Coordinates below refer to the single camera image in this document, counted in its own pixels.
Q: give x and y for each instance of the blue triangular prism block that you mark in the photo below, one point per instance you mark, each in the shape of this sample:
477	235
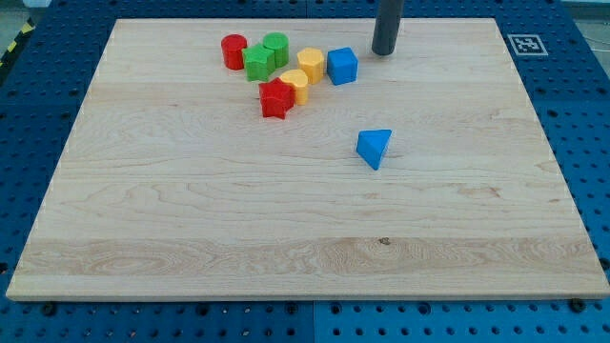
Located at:
371	146

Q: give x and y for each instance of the yellow heart block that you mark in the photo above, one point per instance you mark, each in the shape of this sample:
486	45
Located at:
299	80

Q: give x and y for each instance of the green cylinder block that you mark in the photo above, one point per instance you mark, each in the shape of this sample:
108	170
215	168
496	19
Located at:
278	42

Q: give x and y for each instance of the green star block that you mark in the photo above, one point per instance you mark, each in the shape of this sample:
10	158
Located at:
259	62

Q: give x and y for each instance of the yellow hexagon block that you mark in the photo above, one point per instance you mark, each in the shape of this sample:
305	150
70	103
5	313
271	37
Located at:
312	62

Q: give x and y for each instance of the white fiducial marker tag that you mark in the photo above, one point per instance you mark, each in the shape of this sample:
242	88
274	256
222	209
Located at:
527	45

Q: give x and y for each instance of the red cylinder block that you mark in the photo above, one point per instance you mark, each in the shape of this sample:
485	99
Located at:
232	46

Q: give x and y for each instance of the red star block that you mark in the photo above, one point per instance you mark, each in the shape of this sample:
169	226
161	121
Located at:
276	98

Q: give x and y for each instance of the blue cube block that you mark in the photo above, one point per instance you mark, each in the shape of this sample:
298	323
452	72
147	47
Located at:
342	66

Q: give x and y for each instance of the light wooden board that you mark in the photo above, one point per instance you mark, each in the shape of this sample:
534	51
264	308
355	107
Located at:
173	187

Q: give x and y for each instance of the black yellow hazard tape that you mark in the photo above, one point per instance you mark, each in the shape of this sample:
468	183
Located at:
16	46

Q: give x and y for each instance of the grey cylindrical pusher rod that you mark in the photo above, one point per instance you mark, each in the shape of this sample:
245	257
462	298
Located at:
388	18

